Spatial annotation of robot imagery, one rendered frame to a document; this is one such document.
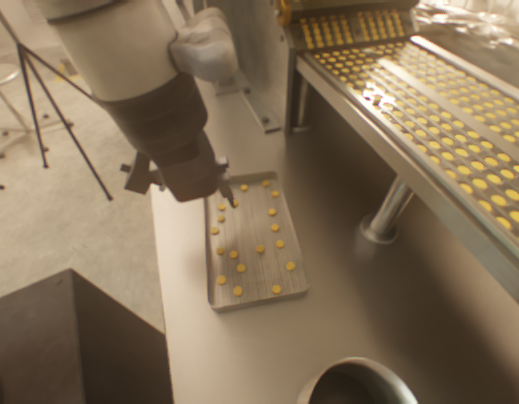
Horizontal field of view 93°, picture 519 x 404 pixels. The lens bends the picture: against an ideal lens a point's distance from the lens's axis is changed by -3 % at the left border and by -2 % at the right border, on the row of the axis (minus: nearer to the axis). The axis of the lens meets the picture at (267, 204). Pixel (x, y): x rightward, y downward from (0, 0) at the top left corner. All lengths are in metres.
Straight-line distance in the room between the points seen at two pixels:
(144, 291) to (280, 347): 1.04
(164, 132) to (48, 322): 0.28
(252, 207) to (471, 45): 0.41
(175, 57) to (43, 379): 0.34
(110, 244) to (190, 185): 1.27
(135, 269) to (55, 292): 0.96
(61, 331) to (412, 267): 0.43
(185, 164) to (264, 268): 0.17
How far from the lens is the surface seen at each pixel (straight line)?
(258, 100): 0.62
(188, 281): 0.35
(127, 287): 1.34
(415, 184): 0.27
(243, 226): 0.37
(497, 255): 0.24
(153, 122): 0.22
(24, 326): 0.43
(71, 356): 0.38
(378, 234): 0.39
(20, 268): 1.71
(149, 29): 0.20
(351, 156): 0.50
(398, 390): 0.26
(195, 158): 0.24
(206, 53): 0.18
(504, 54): 0.52
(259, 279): 0.33
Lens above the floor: 1.11
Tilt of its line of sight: 51 degrees down
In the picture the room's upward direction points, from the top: 1 degrees counter-clockwise
